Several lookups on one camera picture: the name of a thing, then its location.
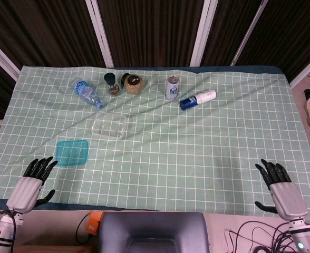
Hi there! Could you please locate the right black-fingered robot hand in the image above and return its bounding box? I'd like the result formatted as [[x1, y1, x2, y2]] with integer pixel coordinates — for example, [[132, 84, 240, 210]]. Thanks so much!
[[254, 159, 309, 221]]

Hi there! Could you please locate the left black-fingered robot hand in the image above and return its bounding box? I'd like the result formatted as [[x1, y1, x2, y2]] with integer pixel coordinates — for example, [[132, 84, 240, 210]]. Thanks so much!
[[6, 156, 59, 215]]

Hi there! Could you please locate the teal plastic lid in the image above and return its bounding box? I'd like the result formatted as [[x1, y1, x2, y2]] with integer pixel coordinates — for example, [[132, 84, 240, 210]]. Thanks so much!
[[55, 139, 89, 168]]

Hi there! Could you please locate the orange device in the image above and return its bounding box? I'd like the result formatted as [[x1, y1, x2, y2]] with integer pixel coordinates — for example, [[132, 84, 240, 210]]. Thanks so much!
[[85, 211, 104, 235]]

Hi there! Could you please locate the clear plastic container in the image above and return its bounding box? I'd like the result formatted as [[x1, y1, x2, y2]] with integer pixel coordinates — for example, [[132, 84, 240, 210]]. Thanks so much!
[[91, 112, 128, 140]]

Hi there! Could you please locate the clear plastic water bottle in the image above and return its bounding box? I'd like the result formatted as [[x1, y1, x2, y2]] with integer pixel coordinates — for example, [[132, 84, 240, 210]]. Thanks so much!
[[72, 78, 105, 110]]

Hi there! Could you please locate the green checked tablecloth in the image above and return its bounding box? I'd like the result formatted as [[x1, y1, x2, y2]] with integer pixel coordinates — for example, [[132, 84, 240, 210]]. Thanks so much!
[[0, 65, 310, 221]]

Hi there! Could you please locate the grey robot chest housing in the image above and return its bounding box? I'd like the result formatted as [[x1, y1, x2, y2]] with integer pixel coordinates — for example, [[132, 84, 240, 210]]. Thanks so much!
[[96, 212, 210, 253]]

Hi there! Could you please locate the white bottle with blue cap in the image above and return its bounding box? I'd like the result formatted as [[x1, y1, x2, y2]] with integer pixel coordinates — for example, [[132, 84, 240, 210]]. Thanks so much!
[[179, 89, 217, 111]]

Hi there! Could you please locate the small glass bottle black cap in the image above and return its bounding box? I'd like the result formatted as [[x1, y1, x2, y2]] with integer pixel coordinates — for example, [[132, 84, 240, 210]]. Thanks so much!
[[103, 73, 120, 97]]

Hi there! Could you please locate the round glass jar with grains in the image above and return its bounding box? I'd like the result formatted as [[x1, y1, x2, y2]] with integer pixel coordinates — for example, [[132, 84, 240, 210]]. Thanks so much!
[[123, 74, 147, 95]]

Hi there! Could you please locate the white drink can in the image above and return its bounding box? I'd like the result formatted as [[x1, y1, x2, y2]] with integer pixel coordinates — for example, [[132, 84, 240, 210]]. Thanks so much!
[[165, 74, 180, 101]]

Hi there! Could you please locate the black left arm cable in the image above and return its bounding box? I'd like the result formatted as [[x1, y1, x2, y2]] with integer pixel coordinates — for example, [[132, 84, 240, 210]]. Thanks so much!
[[2, 209, 17, 253]]

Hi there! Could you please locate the black cable bundle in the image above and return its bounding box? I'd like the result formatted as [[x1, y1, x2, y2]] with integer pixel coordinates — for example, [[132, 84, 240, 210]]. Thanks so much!
[[225, 220, 310, 253]]

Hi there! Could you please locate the thin black curved cable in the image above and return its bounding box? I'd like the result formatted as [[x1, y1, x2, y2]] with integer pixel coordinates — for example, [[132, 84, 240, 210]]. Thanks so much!
[[75, 212, 92, 245]]

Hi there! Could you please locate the white partition frame post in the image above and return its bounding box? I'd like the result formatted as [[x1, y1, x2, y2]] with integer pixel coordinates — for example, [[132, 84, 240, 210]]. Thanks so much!
[[230, 0, 269, 66], [0, 34, 21, 81], [289, 50, 310, 89], [189, 0, 219, 67], [85, 0, 114, 68]]

